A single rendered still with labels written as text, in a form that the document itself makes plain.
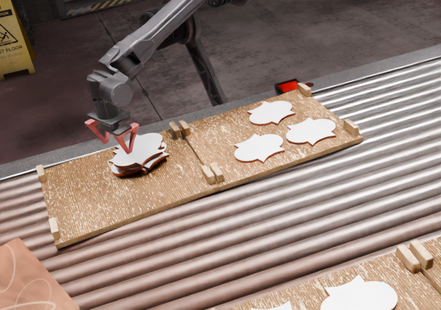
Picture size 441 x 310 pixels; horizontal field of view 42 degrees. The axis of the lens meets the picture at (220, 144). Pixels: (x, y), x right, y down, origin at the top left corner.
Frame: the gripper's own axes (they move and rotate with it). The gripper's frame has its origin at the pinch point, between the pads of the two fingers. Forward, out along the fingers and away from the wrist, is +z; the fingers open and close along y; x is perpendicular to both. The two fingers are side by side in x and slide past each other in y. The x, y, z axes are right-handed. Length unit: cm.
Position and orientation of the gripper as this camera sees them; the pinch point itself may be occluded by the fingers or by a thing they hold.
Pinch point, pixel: (117, 145)
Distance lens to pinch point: 150.3
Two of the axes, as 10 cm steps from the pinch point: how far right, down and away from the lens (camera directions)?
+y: 7.2, 2.7, -6.3
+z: 1.3, 8.5, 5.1
